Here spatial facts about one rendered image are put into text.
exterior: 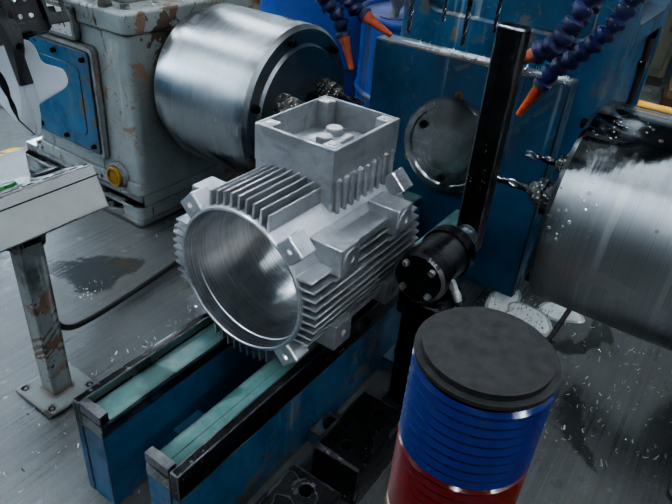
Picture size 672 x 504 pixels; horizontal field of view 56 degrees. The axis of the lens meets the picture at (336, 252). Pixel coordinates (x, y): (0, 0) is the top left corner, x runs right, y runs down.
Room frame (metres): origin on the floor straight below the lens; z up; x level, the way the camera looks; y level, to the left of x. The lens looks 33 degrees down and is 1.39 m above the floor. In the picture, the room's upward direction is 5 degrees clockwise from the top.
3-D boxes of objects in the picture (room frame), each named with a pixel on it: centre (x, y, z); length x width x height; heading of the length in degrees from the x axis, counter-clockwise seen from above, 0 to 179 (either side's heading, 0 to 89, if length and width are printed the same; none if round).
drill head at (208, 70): (1.01, 0.20, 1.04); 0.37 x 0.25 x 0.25; 57
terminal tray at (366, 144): (0.62, 0.02, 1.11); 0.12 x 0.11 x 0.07; 147
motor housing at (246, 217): (0.59, 0.04, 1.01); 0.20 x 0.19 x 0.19; 147
